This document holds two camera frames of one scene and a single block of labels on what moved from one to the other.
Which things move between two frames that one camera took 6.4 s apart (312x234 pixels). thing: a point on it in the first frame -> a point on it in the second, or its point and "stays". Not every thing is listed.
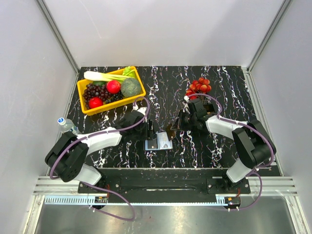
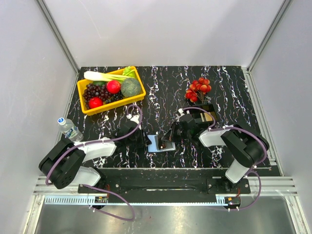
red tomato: [95, 102] stays
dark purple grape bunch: [92, 90] stays
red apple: [113, 87] stays
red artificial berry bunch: [200, 87] stays
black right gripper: [180, 120] -> [170, 135]
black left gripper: [149, 131] -> [145, 140]
